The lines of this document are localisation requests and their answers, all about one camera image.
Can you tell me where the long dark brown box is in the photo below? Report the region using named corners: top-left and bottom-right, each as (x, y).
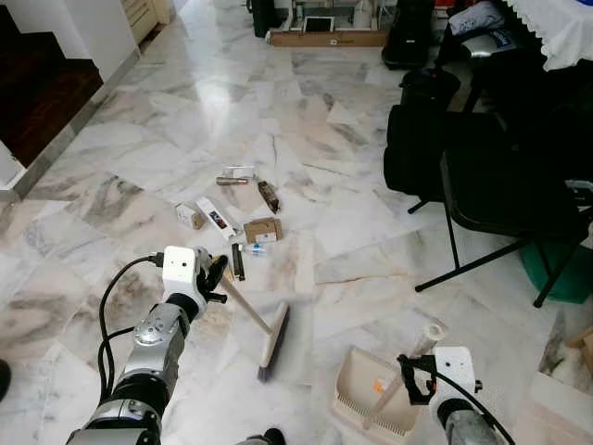
top-left (231, 243), bottom-right (247, 283)

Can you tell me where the beige plastic dustpan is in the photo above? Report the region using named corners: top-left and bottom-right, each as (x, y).
top-left (330, 320), bottom-right (449, 439)

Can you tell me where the beige broom with dark bristles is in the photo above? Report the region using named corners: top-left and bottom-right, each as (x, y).
top-left (221, 276), bottom-right (292, 384)

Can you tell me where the long white red-printed box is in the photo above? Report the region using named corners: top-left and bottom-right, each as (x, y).
top-left (195, 197), bottom-right (244, 244)

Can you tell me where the small white beige box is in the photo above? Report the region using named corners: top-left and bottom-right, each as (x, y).
top-left (176, 204), bottom-right (206, 231)

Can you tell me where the flat brown cardboard box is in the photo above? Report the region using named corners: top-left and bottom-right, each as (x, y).
top-left (244, 217), bottom-right (284, 245)

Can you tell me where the short dark brown box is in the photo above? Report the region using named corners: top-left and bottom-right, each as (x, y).
top-left (258, 180), bottom-right (282, 214)

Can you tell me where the flat white box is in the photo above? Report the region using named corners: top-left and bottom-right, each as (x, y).
top-left (222, 165), bottom-right (256, 181)

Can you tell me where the green bag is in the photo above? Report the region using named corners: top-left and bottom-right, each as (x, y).
top-left (519, 241), bottom-right (593, 305)

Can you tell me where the black folding chair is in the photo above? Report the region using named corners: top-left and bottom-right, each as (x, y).
top-left (413, 148), bottom-right (593, 309)

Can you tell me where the large black bag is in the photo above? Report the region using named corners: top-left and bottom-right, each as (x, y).
top-left (384, 102), bottom-right (464, 203)

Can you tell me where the long brown cardboard carton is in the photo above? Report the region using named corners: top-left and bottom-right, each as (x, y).
top-left (267, 30), bottom-right (390, 48)

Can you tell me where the black upright object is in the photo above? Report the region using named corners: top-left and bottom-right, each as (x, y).
top-left (248, 0), bottom-right (279, 39)

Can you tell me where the white framed tablet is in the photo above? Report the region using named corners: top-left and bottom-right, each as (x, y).
top-left (302, 15), bottom-right (336, 34)

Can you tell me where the light wood drawer unit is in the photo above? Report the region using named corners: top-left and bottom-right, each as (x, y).
top-left (119, 0), bottom-right (177, 45)

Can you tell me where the round black bag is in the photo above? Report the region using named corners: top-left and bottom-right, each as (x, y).
top-left (398, 68), bottom-right (462, 108)

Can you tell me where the tall black case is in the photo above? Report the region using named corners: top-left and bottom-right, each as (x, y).
top-left (383, 0), bottom-right (436, 71)

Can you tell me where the white lace cloth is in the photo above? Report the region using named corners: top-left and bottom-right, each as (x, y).
top-left (503, 0), bottom-right (593, 72)

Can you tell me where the blue and white bag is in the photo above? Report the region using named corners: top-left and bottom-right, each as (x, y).
top-left (448, 0), bottom-right (509, 40)

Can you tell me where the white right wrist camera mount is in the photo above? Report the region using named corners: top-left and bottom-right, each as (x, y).
top-left (432, 347), bottom-right (480, 406)

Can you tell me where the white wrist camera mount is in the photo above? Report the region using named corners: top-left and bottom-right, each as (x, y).
top-left (432, 347), bottom-right (480, 406)
top-left (161, 246), bottom-right (208, 299)

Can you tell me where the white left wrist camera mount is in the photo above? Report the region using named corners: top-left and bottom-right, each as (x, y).
top-left (161, 246), bottom-right (208, 299)

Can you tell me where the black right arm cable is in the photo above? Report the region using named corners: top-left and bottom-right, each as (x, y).
top-left (397, 357), bottom-right (517, 445)

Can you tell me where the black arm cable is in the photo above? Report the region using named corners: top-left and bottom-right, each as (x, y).
top-left (397, 357), bottom-right (517, 445)
top-left (96, 257), bottom-right (168, 401)

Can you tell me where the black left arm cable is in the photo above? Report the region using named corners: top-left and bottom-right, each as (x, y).
top-left (96, 257), bottom-right (168, 401)

